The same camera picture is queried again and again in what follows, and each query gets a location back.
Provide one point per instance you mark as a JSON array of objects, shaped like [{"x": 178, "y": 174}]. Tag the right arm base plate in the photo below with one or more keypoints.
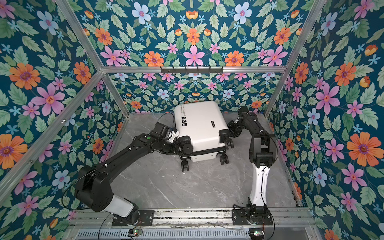
[{"x": 241, "y": 218}]

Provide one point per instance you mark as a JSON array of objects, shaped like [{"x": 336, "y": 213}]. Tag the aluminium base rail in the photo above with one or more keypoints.
[{"x": 277, "y": 217}]

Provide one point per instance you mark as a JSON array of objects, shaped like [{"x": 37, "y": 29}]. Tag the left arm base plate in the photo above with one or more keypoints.
[{"x": 134, "y": 219}]

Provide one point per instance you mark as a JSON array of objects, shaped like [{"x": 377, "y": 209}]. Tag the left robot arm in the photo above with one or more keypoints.
[{"x": 93, "y": 187}]

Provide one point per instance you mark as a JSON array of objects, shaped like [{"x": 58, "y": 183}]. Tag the black hook rack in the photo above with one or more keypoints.
[{"x": 188, "y": 70}]

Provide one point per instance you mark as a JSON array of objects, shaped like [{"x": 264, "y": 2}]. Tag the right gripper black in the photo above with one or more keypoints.
[{"x": 230, "y": 125}]

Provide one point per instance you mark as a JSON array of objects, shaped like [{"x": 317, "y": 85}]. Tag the white vent grille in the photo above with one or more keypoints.
[{"x": 163, "y": 234}]

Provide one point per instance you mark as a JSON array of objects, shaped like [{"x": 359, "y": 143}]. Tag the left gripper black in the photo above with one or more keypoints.
[{"x": 175, "y": 149}]

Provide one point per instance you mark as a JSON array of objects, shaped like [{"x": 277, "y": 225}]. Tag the white hard-shell suitcase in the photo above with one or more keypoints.
[{"x": 203, "y": 133}]

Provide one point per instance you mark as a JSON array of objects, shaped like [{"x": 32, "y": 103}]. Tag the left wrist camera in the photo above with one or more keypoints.
[{"x": 173, "y": 134}]

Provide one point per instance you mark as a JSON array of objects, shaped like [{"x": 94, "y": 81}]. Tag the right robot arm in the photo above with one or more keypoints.
[{"x": 263, "y": 153}]

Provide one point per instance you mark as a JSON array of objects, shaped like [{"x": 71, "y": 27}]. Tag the aluminium frame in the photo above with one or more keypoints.
[{"x": 11, "y": 179}]

